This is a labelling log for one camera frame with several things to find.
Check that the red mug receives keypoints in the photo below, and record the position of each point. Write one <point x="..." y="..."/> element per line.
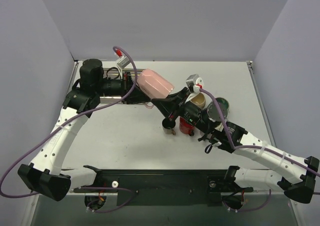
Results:
<point x="186" y="128"/>

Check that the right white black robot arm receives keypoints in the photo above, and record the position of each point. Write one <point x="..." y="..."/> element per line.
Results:
<point x="284" y="172"/>

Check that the aluminium rail frame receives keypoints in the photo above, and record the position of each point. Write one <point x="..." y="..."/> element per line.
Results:
<point x="258" y="179"/>

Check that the steel tray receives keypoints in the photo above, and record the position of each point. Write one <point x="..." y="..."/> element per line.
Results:
<point x="113" y="72"/>

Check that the brown patterned mug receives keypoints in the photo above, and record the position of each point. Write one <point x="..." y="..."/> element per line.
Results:
<point x="168" y="126"/>

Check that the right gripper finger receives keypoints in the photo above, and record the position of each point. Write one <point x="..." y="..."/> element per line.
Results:
<point x="169" y="107"/>
<point x="179" y="96"/>

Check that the pink mug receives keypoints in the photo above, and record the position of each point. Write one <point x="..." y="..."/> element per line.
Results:
<point x="154" y="85"/>

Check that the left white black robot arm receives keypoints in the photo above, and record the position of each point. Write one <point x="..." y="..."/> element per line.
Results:
<point x="43" y="174"/>

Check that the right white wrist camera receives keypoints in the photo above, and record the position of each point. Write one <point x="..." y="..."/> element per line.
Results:
<point x="194" y="83"/>

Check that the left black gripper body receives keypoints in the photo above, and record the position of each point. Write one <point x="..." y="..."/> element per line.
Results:
<point x="127" y="85"/>

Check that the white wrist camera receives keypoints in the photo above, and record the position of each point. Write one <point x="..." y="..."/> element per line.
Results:
<point x="194" y="83"/>
<point x="122" y="62"/>

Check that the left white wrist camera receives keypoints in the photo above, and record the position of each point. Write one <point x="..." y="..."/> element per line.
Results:
<point x="122" y="62"/>

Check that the beige mug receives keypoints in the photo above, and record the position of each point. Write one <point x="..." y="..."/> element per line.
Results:
<point x="199" y="100"/>

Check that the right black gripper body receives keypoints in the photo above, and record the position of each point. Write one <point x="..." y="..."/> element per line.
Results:
<point x="182" y="104"/>

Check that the green mug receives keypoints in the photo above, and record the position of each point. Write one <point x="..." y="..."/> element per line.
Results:
<point x="223" y="102"/>

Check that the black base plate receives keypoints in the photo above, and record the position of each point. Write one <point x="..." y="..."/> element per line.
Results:
<point x="161" y="187"/>

